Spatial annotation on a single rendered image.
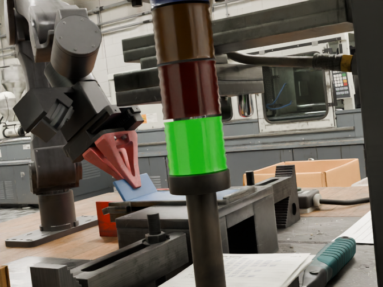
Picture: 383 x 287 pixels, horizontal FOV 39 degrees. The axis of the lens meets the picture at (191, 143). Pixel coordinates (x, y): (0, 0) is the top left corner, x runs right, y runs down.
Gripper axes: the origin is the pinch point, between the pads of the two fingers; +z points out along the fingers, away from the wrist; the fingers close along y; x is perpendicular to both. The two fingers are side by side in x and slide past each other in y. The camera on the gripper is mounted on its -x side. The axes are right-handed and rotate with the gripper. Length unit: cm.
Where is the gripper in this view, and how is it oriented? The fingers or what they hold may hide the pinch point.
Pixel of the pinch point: (133, 183)
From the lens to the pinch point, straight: 72.0
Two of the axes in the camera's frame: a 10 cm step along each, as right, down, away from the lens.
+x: 5.1, -1.0, 8.5
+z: 5.2, 8.3, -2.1
